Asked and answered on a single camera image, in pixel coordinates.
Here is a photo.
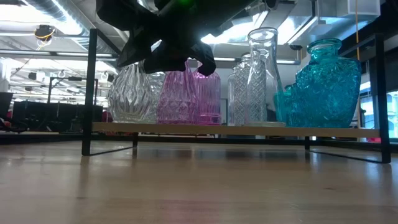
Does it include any black office furniture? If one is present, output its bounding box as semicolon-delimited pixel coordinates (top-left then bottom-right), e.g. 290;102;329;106
12;101;103;133

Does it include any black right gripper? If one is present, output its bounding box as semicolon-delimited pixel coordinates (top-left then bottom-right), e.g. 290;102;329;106
96;0;218;77

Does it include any grey ceiling pipe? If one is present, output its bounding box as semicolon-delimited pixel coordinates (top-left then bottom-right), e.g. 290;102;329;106
0;49;299;65

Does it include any silver ventilation duct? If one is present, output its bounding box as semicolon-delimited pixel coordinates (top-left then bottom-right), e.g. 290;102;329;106
26;0;125;72

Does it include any black metal table frame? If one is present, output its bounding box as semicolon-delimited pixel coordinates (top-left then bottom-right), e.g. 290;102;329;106
0;132;398;153

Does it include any wide pink glass vase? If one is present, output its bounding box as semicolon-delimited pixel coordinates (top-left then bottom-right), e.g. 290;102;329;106
192;60;222;126

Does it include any yellow hanging cable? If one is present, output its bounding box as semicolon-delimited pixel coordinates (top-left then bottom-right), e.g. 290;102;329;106
354;0;361;62

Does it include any black ceiling cable reel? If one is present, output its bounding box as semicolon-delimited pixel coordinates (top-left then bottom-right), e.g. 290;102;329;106
33;24;57;43

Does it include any white ceiling air unit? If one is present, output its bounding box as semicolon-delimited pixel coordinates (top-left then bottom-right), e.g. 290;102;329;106
335;0;382;21

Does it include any slim-necked pink glass vase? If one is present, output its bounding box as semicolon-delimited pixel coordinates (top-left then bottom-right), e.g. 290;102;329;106
156;60;200;125

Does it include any diamond-cut clear cylinder vase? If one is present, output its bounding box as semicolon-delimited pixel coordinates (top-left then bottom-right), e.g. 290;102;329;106
227;53;251;126

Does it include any teal glass vase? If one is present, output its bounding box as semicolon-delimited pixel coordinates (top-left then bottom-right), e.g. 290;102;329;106
272;83;296;124
287;37;363;129

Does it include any black background rig frame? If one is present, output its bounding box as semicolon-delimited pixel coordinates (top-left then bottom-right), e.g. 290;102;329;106
47;77;99;131

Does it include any wavy ribbed clear glass vase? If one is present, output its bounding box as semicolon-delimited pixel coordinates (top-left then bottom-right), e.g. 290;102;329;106
107;60;152;123

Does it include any wooden shelf with black frame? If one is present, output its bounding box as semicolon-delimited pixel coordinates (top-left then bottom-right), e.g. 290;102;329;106
81;28;392;165

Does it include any clear glass carafe vase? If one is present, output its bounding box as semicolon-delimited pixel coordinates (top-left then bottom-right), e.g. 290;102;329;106
247;27;285;127

